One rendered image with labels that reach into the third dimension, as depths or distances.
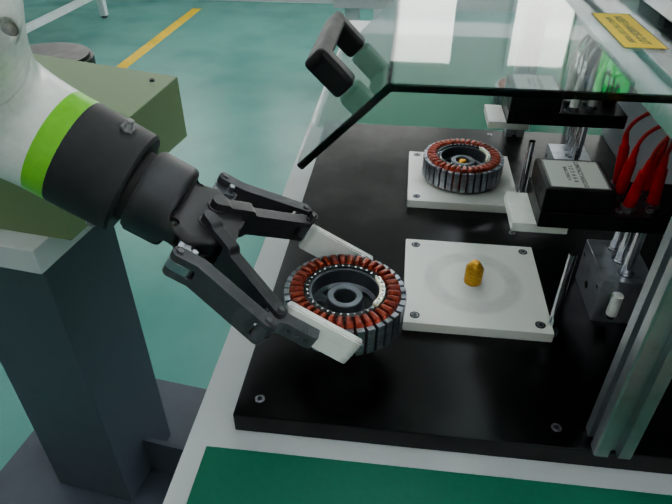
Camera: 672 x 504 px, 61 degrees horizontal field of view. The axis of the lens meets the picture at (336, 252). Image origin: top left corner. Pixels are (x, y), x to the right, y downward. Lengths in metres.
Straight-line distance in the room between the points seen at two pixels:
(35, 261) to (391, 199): 0.48
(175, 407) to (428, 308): 1.04
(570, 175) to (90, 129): 0.42
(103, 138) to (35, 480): 1.14
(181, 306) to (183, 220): 1.37
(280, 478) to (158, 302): 1.41
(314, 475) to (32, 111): 0.36
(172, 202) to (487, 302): 0.34
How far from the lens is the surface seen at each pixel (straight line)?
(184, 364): 1.67
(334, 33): 0.46
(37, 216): 0.84
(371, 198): 0.81
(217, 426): 0.55
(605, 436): 0.52
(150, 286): 1.95
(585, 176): 0.59
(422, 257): 0.68
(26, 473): 1.55
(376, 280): 0.53
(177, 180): 0.48
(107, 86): 1.02
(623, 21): 0.53
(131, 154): 0.48
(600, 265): 0.65
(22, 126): 0.49
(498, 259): 0.69
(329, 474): 0.51
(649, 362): 0.47
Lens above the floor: 1.18
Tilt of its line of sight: 36 degrees down
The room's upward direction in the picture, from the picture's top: straight up
